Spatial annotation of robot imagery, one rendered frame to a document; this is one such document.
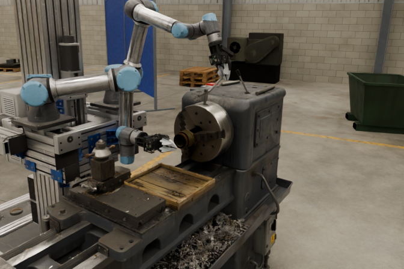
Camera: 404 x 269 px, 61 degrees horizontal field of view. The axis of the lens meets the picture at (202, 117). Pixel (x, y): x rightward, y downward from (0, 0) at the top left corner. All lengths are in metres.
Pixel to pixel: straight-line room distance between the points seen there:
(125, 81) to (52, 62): 0.55
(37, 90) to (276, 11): 10.54
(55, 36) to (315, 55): 10.10
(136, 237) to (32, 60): 1.24
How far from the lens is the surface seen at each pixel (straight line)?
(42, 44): 2.05
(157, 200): 1.39
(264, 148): 2.17
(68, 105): 2.07
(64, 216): 1.48
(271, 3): 11.83
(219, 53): 1.81
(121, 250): 1.25
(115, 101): 2.14
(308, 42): 11.60
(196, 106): 1.78
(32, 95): 1.70
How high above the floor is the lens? 1.63
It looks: 15 degrees down
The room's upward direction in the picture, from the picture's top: 1 degrees clockwise
